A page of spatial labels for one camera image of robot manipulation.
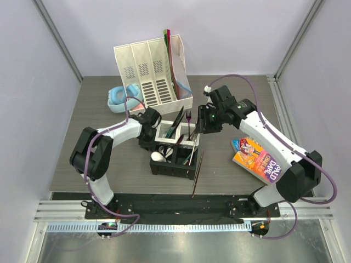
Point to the light blue headphones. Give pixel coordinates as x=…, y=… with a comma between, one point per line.
x=132, y=94

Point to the thin dark metal chopstick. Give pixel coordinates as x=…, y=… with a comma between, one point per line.
x=192, y=153

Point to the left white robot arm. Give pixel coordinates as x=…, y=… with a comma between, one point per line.
x=91, y=155

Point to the pink paper label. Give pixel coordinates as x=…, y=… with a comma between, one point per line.
x=139, y=107

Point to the slotted cable duct strip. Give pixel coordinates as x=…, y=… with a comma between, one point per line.
x=80, y=227

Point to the blue treehouse book underneath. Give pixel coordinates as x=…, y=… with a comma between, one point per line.
x=236, y=144

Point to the white file organizer rack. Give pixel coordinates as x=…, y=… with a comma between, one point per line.
x=146, y=64

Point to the black plastic knife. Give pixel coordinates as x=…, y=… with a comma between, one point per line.
x=178, y=119

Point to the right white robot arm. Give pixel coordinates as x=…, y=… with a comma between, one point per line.
x=299, y=174

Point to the purple metallic spoon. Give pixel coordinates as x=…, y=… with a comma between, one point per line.
x=180, y=139

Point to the Roald Dahl colourful book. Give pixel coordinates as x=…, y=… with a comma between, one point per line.
x=255, y=159

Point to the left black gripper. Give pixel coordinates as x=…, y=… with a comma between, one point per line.
x=148, y=146

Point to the teal handled black knife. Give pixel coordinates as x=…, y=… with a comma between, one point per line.
x=170, y=133

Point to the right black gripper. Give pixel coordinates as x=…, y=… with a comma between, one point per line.
x=204, y=126

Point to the green and tan chopstick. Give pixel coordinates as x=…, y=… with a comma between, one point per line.
x=187, y=159

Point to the coloured plastic folders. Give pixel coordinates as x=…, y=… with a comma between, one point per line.
x=176, y=56

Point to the black two-slot utensil container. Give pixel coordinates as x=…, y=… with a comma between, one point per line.
x=175, y=167

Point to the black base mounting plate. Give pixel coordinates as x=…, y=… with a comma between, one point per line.
x=184, y=209

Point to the white two-slot utensil container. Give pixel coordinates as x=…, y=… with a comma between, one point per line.
x=164, y=127

